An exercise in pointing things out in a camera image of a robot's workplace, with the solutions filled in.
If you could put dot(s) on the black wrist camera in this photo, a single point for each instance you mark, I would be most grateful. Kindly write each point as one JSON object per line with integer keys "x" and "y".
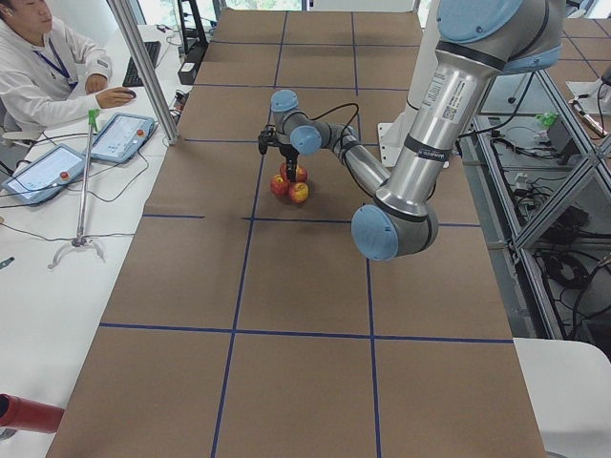
{"x": 267, "y": 139}

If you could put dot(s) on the person in white hoodie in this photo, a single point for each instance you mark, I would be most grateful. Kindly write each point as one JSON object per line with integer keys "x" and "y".
{"x": 51, "y": 74}

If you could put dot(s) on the chrome reacher grabber tool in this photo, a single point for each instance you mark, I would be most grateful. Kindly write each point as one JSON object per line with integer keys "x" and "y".
{"x": 80, "y": 242}

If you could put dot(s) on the red apple back left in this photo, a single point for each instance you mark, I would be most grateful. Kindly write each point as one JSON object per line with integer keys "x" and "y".
{"x": 278, "y": 185}

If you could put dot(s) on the blue teach pendant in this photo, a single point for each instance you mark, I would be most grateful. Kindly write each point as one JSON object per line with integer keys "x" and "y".
{"x": 47, "y": 176}
{"x": 121, "y": 137}

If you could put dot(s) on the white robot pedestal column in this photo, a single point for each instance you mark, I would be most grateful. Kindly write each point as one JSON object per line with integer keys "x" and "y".
{"x": 391, "y": 136}

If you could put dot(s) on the red apple back right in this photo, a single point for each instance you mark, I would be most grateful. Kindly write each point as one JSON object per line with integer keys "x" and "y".
{"x": 301, "y": 174}

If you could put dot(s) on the red yellow front apple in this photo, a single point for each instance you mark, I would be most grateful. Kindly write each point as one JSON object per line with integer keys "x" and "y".
{"x": 298, "y": 192}

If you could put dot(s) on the near blue teach pendant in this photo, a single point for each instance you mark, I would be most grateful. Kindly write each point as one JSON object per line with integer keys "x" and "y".
{"x": 47, "y": 176}

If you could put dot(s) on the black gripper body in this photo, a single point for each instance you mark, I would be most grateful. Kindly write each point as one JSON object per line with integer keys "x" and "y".
{"x": 287, "y": 153}

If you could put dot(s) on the black box on desk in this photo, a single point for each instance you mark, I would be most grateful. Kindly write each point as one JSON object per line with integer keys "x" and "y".
{"x": 187, "y": 73}

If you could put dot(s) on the red yellow carried apple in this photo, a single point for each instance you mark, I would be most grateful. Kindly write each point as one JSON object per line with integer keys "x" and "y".
{"x": 285, "y": 175}

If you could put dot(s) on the aluminium frame post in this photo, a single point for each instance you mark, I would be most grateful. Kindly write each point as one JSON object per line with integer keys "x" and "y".
{"x": 127, "y": 24}

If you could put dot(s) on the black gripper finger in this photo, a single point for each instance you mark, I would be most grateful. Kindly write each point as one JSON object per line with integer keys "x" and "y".
{"x": 291, "y": 171}

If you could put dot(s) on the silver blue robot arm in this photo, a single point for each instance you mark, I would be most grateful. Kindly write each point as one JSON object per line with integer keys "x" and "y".
{"x": 478, "y": 41}

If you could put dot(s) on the far blue teach pendant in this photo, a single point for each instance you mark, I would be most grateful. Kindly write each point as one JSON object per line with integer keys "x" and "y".
{"x": 121, "y": 137}

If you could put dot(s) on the red cylinder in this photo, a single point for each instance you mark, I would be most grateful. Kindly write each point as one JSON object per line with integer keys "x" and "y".
{"x": 24, "y": 414}

